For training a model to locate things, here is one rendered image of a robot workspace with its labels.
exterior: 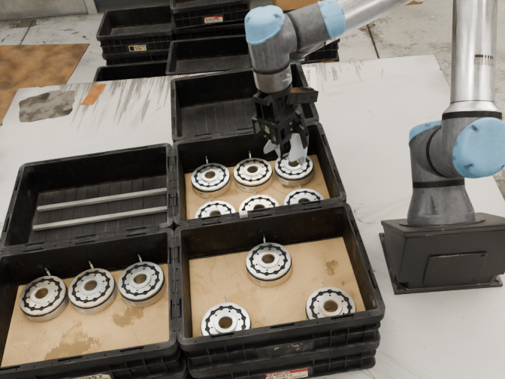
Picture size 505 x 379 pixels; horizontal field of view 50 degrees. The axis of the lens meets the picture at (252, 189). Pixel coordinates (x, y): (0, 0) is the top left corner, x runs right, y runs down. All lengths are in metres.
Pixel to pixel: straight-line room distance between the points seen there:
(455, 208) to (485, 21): 0.39
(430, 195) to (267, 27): 0.53
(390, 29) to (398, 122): 1.98
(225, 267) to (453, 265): 0.52
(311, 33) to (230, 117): 0.65
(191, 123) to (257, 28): 0.69
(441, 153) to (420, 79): 0.88
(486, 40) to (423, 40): 2.48
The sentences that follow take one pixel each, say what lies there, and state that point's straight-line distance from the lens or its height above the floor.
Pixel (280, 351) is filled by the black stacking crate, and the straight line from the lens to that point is 1.12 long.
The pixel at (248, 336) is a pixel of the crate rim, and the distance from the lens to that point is 1.05.
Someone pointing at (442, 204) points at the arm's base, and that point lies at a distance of 1.27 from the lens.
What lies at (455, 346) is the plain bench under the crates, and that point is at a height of 0.70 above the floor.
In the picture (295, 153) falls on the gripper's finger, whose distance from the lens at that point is 1.19.
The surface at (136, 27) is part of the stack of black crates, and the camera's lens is 3.23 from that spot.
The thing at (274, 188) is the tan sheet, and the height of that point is 0.83.
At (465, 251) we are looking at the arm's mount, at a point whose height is 0.85.
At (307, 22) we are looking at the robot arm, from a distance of 1.07.
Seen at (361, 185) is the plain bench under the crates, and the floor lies 0.70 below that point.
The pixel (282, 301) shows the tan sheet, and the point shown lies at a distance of 1.20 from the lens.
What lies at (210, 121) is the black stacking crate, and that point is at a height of 0.83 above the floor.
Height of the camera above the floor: 1.83
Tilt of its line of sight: 45 degrees down
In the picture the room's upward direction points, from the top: 7 degrees counter-clockwise
